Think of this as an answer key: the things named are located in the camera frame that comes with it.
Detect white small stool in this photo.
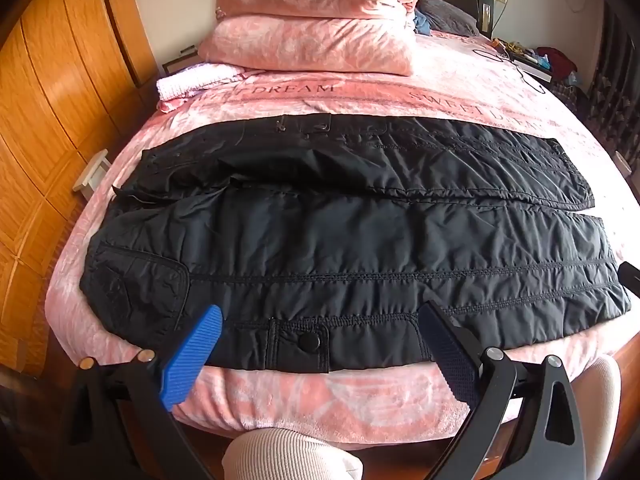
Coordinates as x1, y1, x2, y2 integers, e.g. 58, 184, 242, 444
73, 150, 111, 200

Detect blue garment on bed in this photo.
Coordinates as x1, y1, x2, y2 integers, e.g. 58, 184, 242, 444
413, 9, 431, 36

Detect wooden wardrobe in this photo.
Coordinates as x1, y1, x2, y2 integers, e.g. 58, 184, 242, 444
1, 0, 157, 376

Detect black cable on bed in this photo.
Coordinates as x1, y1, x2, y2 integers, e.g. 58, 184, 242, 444
472, 46, 549, 96

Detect cluttered bedside table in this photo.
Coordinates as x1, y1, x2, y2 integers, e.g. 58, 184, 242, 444
491, 38, 580, 86

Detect folded white pink towel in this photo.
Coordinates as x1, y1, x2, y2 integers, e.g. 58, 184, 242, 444
156, 63, 250, 101

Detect dark curtain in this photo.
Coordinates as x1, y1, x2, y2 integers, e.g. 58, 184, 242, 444
587, 3, 639, 169

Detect dark grey pillow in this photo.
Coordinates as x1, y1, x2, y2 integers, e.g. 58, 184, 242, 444
416, 0, 480, 37

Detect black padded pants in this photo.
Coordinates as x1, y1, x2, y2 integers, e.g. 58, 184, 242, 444
80, 114, 630, 374

